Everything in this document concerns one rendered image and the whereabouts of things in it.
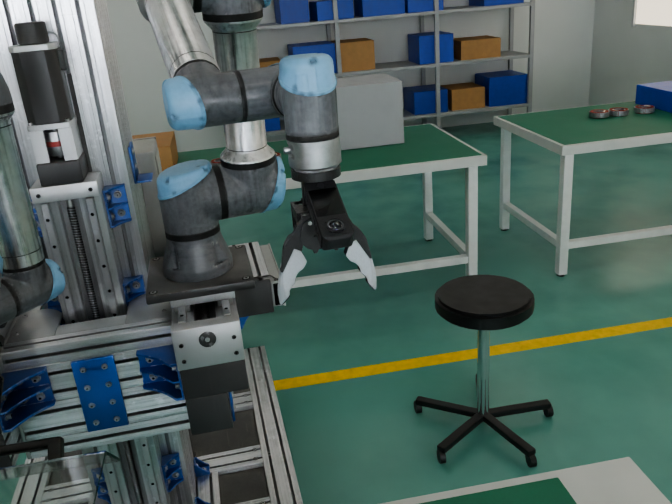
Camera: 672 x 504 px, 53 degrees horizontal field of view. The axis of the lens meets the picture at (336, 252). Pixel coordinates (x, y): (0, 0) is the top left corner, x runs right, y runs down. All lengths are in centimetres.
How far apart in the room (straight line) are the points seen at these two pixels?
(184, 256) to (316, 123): 60
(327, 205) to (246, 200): 52
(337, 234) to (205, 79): 29
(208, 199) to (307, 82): 56
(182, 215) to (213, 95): 47
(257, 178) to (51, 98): 43
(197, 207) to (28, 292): 36
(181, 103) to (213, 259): 53
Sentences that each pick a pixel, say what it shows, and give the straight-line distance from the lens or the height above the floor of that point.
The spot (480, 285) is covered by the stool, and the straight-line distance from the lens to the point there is 244.
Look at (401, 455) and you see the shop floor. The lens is 253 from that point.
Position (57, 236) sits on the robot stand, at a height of 114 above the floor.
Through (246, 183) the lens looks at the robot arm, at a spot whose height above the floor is 122.
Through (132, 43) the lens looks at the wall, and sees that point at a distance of 730.
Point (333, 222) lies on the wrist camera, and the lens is 88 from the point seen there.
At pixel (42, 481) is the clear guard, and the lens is 92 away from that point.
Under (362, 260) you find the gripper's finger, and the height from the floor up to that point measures 121.
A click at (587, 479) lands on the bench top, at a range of 132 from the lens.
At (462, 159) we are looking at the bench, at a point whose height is 74.
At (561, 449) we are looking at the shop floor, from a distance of 260.
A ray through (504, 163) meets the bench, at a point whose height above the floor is 46.
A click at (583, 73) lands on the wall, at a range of 838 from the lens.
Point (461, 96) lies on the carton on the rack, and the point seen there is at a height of 42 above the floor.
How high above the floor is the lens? 159
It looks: 22 degrees down
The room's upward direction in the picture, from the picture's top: 5 degrees counter-clockwise
